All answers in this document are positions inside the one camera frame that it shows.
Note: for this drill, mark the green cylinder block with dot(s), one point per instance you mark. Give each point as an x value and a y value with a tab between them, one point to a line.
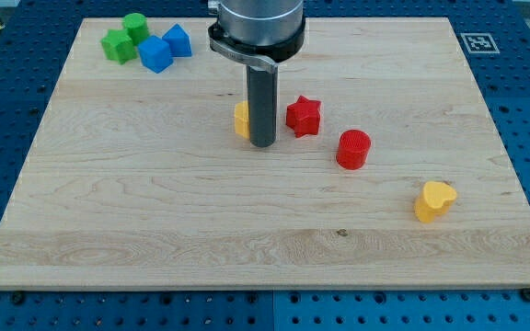
136	26

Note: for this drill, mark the white fiducial marker tag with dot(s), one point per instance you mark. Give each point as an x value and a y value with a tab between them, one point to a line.
479	43

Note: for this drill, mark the yellow heart block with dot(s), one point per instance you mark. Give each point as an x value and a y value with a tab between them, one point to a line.
435	199

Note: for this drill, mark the blue cube block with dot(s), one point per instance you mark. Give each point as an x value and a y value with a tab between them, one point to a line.
155	54

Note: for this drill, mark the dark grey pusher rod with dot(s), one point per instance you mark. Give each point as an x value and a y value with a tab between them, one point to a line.
262	106

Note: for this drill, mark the red cylinder block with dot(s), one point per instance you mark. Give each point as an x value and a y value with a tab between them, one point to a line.
354	146

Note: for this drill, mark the blue pentagon block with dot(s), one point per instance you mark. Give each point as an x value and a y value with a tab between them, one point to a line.
179	41

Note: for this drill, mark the wooden board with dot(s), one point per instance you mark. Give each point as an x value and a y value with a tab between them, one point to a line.
137	181

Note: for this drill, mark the yellow hexagon block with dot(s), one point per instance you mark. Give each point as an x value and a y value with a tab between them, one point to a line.
241	119

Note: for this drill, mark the green star block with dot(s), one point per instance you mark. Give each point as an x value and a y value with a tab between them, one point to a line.
118	46

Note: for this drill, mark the red star block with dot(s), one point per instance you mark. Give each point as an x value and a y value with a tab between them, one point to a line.
303	116

